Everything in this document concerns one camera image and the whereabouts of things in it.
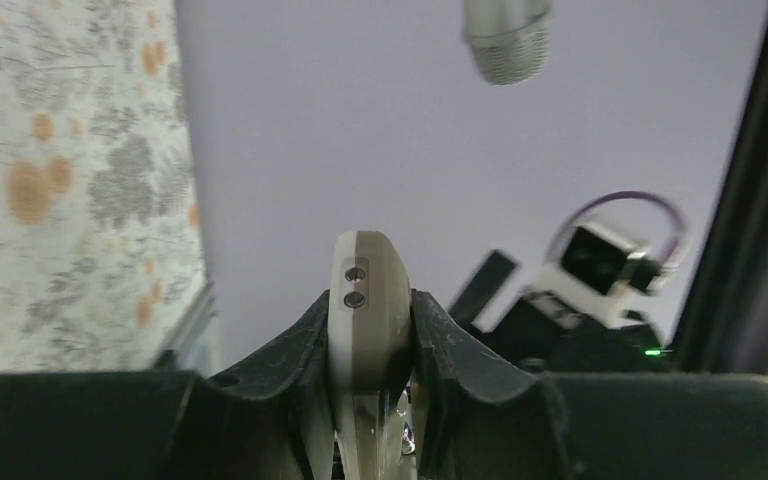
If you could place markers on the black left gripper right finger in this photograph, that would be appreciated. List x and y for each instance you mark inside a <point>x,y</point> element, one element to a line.
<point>477,416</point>

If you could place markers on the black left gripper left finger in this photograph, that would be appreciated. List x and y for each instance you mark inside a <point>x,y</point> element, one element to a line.
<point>265,417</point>

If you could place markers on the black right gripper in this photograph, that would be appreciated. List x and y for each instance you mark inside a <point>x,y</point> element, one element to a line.
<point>541,333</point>

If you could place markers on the white remote control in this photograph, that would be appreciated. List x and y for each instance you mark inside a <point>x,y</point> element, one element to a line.
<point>369,348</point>

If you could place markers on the grey microphone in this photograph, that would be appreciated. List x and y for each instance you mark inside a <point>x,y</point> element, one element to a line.
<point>508,39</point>

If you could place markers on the floral table mat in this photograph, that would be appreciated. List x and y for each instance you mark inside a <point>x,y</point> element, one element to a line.
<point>100,244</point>

